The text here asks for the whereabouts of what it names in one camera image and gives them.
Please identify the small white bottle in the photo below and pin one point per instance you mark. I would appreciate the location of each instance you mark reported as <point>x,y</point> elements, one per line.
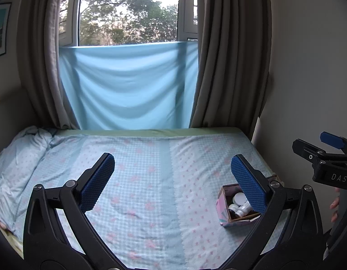
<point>233,208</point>

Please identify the person's right hand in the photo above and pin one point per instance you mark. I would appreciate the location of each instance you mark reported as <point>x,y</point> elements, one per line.
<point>335,205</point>

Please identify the framed wall picture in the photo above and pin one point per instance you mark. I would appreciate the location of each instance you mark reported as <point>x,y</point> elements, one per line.
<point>0,31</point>

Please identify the patterned cardboard box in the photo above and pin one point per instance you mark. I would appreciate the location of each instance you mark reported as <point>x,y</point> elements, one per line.
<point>222,211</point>

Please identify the white plastic bottle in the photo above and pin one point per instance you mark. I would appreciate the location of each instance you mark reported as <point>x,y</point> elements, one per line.
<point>244,209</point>

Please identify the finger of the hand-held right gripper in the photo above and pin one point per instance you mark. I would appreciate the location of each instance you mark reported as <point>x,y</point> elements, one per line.
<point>305,150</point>
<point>331,139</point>

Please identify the brown curtains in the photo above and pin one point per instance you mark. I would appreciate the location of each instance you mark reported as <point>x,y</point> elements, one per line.
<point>229,62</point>

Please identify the yellowish object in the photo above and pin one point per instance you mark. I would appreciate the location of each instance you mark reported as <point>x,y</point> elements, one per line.
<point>10,239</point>

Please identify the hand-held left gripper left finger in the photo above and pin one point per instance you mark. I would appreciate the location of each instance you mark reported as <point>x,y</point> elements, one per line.
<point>97,182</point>

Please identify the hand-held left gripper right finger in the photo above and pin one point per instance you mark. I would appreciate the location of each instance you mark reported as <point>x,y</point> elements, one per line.
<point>248,185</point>

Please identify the grey curtain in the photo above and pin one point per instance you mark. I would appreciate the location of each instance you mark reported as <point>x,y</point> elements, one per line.
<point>41,62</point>

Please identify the window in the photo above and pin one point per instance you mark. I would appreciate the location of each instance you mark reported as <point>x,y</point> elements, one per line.
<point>128,11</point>

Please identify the light blue hanging cloth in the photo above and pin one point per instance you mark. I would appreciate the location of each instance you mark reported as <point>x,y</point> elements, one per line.
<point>128,90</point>

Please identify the crumpled light blue quilt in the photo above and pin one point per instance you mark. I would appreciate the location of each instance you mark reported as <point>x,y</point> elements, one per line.
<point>18,157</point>

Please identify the white round jar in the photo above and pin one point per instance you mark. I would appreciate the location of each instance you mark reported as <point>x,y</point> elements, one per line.
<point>239,198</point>

